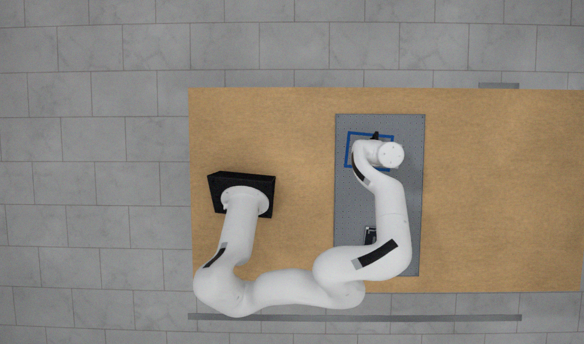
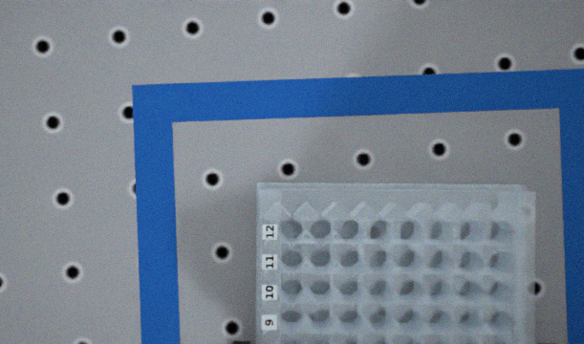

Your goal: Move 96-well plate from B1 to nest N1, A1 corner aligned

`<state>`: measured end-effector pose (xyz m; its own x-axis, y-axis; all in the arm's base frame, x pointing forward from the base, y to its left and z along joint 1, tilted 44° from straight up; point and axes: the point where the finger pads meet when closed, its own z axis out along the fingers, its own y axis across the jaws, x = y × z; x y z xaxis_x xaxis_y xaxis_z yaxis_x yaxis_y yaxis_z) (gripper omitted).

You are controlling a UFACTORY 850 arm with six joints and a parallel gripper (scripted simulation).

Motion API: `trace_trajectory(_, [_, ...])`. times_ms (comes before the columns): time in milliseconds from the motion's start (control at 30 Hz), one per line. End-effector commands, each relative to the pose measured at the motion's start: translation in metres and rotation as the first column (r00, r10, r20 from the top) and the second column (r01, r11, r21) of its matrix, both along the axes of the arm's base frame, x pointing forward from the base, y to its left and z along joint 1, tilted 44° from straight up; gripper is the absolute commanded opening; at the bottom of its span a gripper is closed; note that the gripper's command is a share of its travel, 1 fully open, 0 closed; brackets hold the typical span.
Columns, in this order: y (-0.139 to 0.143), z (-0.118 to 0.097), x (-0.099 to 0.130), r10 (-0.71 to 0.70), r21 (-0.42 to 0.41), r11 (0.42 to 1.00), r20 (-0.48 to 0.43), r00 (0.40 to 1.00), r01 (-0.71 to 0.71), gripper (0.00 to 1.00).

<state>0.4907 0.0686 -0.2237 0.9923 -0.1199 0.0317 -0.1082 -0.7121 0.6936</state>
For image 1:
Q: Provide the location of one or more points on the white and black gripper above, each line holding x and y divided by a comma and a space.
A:
376, 134

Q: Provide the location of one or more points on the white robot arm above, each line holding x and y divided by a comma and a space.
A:
336, 281

